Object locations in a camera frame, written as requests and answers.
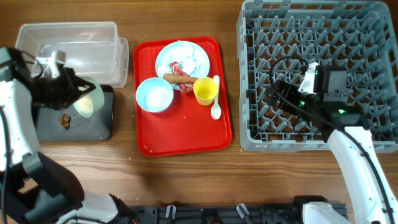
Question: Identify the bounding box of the green bowl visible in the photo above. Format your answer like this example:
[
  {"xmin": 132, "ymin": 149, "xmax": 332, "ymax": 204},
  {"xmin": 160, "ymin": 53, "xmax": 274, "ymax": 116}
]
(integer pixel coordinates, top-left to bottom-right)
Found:
[{"xmin": 83, "ymin": 77, "xmax": 104, "ymax": 117}]

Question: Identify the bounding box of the yellow plastic cup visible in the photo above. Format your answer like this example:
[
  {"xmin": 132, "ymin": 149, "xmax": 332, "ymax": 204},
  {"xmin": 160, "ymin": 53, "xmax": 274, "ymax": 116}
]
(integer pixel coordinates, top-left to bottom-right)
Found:
[{"xmin": 193, "ymin": 77, "xmax": 218, "ymax": 106}]

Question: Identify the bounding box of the light blue bowl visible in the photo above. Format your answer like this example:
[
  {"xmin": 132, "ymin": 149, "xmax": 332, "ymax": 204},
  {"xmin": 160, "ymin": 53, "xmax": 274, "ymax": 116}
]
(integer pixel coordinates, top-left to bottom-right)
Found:
[{"xmin": 136, "ymin": 77, "xmax": 174, "ymax": 113}]

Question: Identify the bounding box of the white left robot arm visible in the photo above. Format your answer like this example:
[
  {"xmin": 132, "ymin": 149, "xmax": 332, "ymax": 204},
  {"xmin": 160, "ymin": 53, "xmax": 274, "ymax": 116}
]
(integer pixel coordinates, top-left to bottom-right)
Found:
[{"xmin": 1, "ymin": 47, "xmax": 140, "ymax": 223}]

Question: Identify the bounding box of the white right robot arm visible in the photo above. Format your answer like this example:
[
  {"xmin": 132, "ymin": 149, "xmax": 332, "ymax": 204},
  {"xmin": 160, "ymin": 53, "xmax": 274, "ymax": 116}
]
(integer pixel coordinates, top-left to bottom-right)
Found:
[{"xmin": 267, "ymin": 65, "xmax": 397, "ymax": 223}]

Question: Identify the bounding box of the black waste tray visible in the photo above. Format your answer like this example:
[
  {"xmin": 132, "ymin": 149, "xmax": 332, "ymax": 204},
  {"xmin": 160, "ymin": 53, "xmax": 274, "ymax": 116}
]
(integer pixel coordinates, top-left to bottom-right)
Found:
[{"xmin": 32, "ymin": 85, "xmax": 115, "ymax": 141}]

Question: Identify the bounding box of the grey dishwasher rack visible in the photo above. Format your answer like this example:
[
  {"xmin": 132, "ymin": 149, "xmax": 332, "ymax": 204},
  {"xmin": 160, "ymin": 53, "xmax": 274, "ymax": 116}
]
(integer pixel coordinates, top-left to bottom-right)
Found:
[{"xmin": 236, "ymin": 1, "xmax": 397, "ymax": 153}]

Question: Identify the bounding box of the brown food scrap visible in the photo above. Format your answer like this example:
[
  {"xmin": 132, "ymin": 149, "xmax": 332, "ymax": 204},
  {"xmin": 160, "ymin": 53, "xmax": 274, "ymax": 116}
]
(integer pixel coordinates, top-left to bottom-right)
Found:
[{"xmin": 59, "ymin": 113, "xmax": 71, "ymax": 129}]

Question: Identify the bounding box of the white rice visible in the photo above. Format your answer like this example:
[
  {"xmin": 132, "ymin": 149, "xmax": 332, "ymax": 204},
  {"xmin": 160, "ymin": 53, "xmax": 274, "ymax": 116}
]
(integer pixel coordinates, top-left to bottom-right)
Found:
[{"xmin": 73, "ymin": 94, "xmax": 93, "ymax": 118}]

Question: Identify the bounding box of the clear plastic bin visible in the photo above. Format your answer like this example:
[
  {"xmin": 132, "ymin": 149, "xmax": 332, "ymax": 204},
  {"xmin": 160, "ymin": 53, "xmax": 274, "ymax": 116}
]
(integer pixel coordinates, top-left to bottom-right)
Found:
[{"xmin": 15, "ymin": 22, "xmax": 129, "ymax": 88}]

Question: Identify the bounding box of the white plastic spoon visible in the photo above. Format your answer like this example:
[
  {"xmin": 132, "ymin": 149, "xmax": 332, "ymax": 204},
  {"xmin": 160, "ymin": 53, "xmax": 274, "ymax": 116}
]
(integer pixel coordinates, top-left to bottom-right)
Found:
[{"xmin": 211, "ymin": 75, "xmax": 221, "ymax": 119}]

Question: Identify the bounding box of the light blue plate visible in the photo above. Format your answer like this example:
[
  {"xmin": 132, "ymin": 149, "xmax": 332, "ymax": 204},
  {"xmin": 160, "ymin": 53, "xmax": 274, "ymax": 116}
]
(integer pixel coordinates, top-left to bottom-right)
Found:
[{"xmin": 155, "ymin": 40, "xmax": 210, "ymax": 93}]

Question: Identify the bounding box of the red serving tray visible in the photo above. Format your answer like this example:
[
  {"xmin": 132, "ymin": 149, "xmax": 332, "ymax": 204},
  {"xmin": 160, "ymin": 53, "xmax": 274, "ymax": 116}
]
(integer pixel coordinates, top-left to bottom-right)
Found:
[{"xmin": 135, "ymin": 37, "xmax": 233, "ymax": 157}]

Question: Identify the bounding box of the brown sausage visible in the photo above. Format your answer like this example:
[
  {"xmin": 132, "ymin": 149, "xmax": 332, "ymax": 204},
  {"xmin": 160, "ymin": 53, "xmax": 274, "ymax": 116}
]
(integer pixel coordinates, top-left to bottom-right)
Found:
[{"xmin": 162, "ymin": 73, "xmax": 198, "ymax": 84}]

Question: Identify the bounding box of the red snack wrapper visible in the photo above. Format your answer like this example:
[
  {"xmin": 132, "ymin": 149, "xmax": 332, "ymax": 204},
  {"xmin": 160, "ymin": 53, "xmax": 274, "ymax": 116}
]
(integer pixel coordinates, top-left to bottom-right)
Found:
[{"xmin": 169, "ymin": 62, "xmax": 193, "ymax": 93}]

